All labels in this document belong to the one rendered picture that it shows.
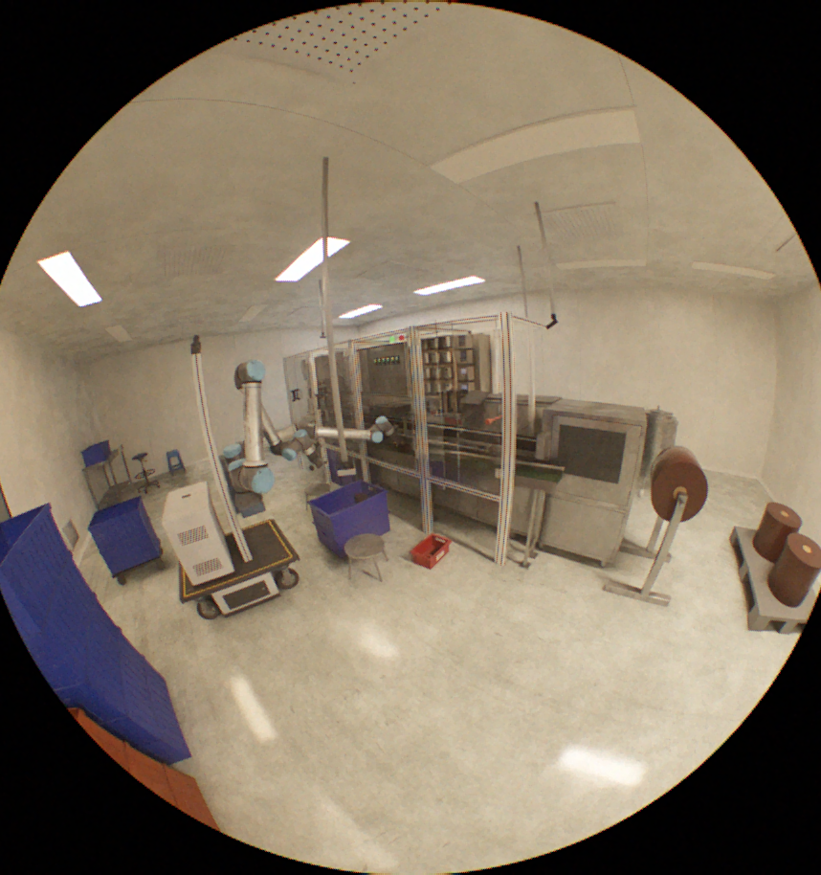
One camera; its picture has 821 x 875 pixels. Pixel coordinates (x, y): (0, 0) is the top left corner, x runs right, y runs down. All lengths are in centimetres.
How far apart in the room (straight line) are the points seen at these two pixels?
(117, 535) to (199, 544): 130
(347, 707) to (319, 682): 23
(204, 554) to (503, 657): 188
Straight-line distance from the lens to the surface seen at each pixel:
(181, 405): 679
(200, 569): 206
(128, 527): 301
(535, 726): 162
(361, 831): 155
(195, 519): 189
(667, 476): 191
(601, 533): 220
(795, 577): 267
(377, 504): 248
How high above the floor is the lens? 151
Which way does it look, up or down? 16 degrees down
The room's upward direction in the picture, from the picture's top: 5 degrees counter-clockwise
